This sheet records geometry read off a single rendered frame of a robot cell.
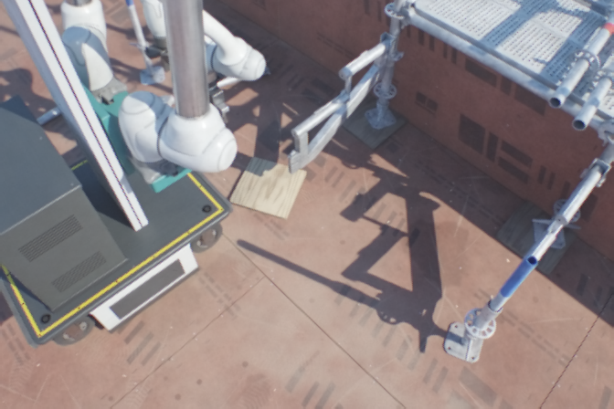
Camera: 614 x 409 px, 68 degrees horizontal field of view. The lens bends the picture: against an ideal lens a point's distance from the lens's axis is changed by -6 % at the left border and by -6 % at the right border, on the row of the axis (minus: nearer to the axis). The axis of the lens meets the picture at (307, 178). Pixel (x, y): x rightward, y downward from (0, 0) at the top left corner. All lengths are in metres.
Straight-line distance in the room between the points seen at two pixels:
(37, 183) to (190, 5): 0.78
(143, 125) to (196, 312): 0.98
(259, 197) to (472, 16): 1.32
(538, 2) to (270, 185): 1.58
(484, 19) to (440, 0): 0.23
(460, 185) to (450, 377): 0.99
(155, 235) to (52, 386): 0.77
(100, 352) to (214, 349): 0.49
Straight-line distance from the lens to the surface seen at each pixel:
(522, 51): 2.23
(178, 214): 2.08
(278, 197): 2.43
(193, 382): 2.12
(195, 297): 2.24
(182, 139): 1.44
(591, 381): 2.38
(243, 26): 3.49
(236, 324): 2.16
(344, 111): 2.37
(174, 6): 1.25
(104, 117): 1.64
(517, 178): 2.61
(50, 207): 1.63
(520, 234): 2.53
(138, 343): 2.23
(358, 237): 2.34
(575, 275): 2.56
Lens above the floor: 2.02
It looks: 53 degrees down
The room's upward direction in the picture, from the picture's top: straight up
